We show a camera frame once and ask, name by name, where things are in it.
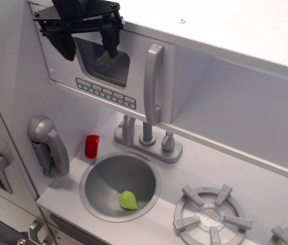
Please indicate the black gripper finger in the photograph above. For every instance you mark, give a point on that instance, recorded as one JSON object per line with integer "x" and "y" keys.
{"x": 64, "y": 44}
{"x": 110, "y": 38}

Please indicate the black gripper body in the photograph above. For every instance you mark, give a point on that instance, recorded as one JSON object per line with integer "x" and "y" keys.
{"x": 71, "y": 17}

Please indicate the white microwave door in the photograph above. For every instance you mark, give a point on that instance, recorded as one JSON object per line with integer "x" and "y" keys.
{"x": 108, "y": 74}

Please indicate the red toy cylinder piece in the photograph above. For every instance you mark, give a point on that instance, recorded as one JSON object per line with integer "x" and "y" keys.
{"x": 91, "y": 146}

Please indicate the grey toy telephone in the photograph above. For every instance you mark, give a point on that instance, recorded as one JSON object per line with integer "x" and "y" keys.
{"x": 49, "y": 147}

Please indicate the grey toy faucet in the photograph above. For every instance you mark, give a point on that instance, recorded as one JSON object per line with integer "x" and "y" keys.
{"x": 142, "y": 138}

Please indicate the white toy kitchen shelf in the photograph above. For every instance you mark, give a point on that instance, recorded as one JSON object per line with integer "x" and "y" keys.
{"x": 215, "y": 72}

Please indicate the grey round sink bowl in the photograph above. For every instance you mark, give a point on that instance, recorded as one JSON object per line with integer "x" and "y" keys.
{"x": 109, "y": 176}

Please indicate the green toy pear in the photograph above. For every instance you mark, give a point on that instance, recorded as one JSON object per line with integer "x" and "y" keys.
{"x": 128, "y": 200}

